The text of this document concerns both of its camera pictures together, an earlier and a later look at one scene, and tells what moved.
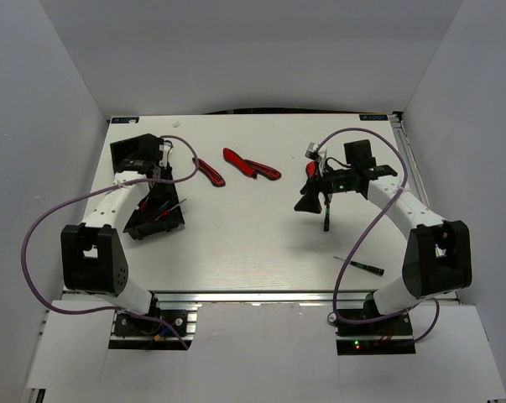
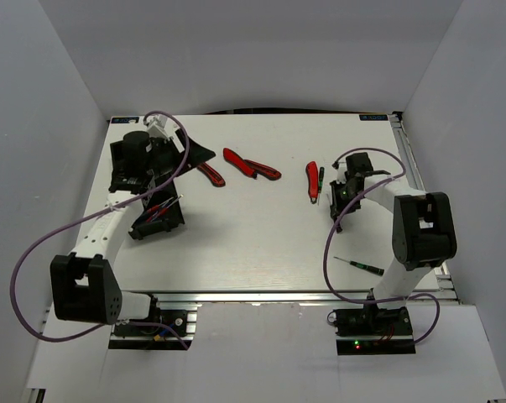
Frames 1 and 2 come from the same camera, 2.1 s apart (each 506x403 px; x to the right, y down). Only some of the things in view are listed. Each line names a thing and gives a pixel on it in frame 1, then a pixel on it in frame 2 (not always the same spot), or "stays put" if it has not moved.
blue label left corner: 125,120 stays put
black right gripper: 310,201 to 339,207
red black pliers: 232,157 stays put
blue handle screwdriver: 143,210 to 157,206
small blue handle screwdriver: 165,207 to 152,217
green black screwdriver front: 369,268 stays put
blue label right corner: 372,117 stays put
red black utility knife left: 215,179 stays put
